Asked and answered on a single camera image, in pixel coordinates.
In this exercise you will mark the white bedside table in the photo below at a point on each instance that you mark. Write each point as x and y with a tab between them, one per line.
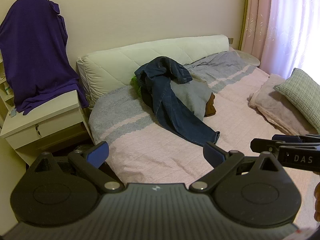
45	127

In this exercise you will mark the green garment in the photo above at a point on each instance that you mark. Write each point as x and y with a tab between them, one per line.
136	85

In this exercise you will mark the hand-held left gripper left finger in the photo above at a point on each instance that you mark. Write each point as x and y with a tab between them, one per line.
98	153

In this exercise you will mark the keys in drawer lock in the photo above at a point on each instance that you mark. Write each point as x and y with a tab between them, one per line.
38	130

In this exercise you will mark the white shelf unit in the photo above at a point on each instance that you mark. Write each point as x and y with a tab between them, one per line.
5	87

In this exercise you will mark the bed with pink blanket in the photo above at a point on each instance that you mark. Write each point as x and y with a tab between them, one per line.
155	142

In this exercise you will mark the brown garment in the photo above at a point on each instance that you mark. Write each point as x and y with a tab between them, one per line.
210	106

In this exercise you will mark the pink pillow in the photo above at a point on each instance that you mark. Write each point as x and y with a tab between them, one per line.
277	107

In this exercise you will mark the green checked pillow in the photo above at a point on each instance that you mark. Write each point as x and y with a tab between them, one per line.
301	92

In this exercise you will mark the black garment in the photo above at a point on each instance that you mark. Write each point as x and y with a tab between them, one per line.
147	96

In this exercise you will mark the grey shirt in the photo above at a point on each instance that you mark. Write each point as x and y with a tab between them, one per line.
191	96

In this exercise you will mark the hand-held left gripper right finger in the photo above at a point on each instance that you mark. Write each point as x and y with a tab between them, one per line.
212	155

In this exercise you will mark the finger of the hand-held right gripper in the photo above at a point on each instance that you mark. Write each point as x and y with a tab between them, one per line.
287	137
265	145

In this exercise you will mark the dark blue jeans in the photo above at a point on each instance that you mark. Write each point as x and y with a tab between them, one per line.
172	110

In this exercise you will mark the long white quilted cushion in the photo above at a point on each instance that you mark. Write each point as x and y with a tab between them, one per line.
117	62

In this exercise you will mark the purple cloth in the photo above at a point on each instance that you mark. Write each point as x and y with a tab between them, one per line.
32	55

